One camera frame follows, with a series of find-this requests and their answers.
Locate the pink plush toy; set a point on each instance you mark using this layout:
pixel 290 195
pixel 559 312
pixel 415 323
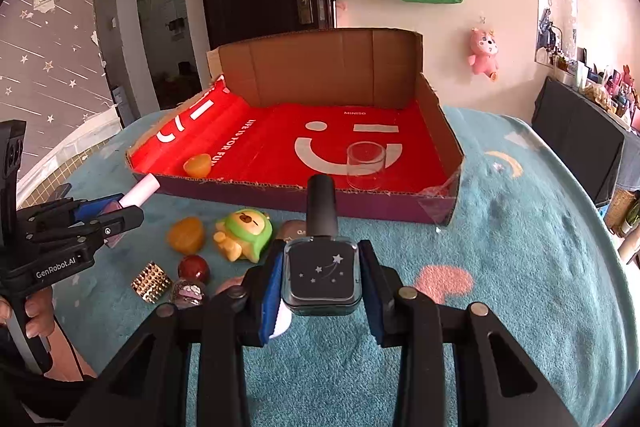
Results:
pixel 484 52

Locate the person's left hand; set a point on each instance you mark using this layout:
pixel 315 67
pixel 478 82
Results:
pixel 37 312

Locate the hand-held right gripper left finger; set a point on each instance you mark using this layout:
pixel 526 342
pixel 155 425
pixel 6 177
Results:
pixel 267 302

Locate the black nail polish bottle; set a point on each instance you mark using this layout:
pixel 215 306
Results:
pixel 320 277

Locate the teal fluffy blanket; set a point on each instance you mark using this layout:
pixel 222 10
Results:
pixel 500 232

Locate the clear glass cup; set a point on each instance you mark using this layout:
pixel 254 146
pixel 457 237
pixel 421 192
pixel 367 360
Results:
pixel 367 167

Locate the small grey fridge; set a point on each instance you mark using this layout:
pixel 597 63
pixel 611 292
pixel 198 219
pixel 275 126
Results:
pixel 122 104

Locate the row of cosmetic bottles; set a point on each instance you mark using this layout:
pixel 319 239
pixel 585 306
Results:
pixel 605 92

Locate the wicker basket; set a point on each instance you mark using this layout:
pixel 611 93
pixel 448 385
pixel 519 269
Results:
pixel 622 207

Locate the pink nail polish bottle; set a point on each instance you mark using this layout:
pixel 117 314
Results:
pixel 142 190

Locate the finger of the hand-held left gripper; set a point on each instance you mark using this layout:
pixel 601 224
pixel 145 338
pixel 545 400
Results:
pixel 117 222
pixel 95 209

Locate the gold studded cube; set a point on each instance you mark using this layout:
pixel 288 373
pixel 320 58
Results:
pixel 150 283

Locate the brown compact case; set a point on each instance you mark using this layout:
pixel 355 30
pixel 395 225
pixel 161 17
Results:
pixel 292 229

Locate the cardboard box with red lining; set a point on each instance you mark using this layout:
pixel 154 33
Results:
pixel 310 117

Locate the white round compact case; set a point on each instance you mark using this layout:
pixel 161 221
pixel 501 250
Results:
pixel 281 322

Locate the person's dark clothing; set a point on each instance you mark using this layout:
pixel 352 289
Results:
pixel 30 399

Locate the orange round jelly toy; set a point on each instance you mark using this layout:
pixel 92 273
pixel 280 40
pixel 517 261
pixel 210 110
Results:
pixel 186 234
pixel 197 165

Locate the pink wall hook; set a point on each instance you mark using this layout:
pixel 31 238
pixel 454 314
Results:
pixel 342 7

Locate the green cartoon figure toy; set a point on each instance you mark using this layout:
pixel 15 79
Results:
pixel 245 234

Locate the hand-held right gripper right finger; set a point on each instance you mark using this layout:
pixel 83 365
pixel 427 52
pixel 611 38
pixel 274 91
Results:
pixel 372 292

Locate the small bottle with red cap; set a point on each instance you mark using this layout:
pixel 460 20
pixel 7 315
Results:
pixel 192 277

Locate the orange white stick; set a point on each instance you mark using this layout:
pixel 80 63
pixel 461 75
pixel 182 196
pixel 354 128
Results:
pixel 331 2

